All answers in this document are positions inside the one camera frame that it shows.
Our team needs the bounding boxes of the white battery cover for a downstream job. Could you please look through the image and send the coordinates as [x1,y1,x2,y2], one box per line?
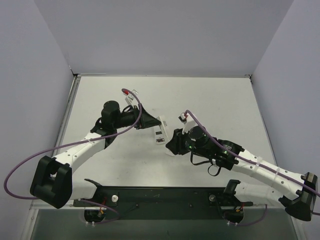
[165,149,175,157]

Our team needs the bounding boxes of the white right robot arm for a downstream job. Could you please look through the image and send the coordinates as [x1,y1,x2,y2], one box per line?
[165,126,318,222]

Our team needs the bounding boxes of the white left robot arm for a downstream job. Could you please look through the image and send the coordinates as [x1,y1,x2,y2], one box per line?
[30,100,162,209]

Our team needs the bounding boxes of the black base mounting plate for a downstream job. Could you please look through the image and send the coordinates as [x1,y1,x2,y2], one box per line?
[73,186,253,220]

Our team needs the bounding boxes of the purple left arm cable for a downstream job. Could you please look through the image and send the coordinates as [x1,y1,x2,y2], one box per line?
[4,87,144,200]

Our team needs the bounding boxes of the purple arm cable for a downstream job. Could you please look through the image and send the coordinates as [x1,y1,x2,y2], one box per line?
[183,109,320,227]
[4,87,144,200]

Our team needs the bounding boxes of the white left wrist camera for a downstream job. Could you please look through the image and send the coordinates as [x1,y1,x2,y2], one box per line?
[123,90,138,106]

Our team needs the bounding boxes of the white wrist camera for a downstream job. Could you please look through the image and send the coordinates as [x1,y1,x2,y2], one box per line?
[123,90,138,106]
[178,112,197,134]

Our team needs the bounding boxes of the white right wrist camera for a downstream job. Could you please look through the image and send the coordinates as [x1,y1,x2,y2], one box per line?
[178,112,197,134]

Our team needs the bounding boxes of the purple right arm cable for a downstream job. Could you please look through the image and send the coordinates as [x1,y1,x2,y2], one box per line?
[183,109,320,227]

